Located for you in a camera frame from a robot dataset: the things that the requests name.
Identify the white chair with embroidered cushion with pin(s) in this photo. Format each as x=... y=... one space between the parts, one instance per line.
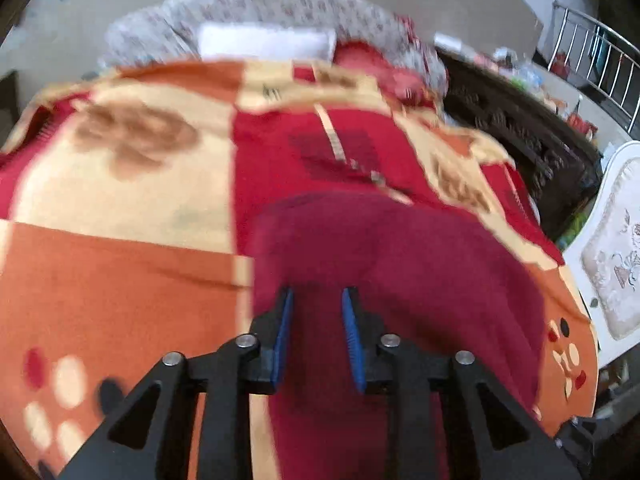
x=615 y=260

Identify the maroon small garment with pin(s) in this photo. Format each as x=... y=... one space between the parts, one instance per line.
x=410 y=260

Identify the metal stair railing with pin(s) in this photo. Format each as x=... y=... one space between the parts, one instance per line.
x=600 y=55

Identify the white pillow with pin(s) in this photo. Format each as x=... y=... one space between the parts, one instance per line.
x=265 y=42

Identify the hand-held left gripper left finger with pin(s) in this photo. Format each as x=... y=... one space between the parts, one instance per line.
x=281 y=345

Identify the grey patterned sofa cover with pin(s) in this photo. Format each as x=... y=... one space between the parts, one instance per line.
x=280 y=5

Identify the red cushion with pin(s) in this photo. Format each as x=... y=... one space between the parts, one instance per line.
x=380 y=70

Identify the red orange printed blanket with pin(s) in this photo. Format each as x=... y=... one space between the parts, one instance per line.
x=125 y=270

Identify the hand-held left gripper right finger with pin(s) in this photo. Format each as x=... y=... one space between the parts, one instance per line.
x=352 y=345

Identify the dark carved wooden furniture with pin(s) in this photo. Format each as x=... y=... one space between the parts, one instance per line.
x=520 y=130

